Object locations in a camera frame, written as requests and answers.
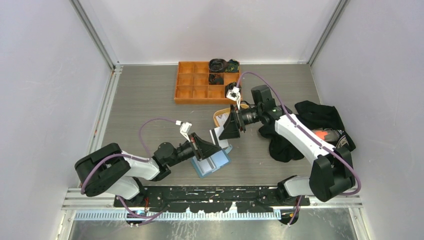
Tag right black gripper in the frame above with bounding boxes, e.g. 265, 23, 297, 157
219, 103, 263, 140

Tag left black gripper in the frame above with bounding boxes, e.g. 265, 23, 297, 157
167, 132, 222, 167

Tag white patterned card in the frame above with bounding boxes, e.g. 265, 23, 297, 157
215, 112, 229, 126

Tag black and white card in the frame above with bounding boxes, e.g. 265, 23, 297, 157
209, 126, 230, 149

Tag blue leather card holder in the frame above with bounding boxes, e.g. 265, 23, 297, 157
190, 145, 233, 178

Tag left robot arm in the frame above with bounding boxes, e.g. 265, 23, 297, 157
74, 133, 223, 207

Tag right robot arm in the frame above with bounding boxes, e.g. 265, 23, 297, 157
218, 85, 361, 206

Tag oval wooden tray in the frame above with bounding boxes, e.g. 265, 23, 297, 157
213, 104, 232, 127

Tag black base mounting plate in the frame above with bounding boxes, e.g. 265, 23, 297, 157
125, 185, 310, 214

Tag dark rolled sock middle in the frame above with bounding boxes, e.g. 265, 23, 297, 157
208, 73, 224, 85

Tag dark rolled sock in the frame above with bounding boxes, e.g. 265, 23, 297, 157
208, 58, 228, 73
208, 73, 224, 85

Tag orange compartment organizer tray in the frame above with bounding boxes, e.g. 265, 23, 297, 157
173, 61, 241, 105

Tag green rolled sock top right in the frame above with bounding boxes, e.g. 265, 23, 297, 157
225, 59, 240, 73

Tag dark rolled sock top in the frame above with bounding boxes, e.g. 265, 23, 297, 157
208, 58, 228, 73

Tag black garment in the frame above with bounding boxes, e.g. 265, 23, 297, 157
258, 100, 356, 163

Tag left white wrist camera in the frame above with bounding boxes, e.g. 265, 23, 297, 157
175, 120, 192, 142

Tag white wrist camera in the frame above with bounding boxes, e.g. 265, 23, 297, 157
225, 86, 242, 109
175, 120, 192, 142

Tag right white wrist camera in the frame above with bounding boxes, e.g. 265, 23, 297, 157
225, 86, 242, 109

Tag aluminium frame rail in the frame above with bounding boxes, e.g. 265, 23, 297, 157
61, 188, 363, 222

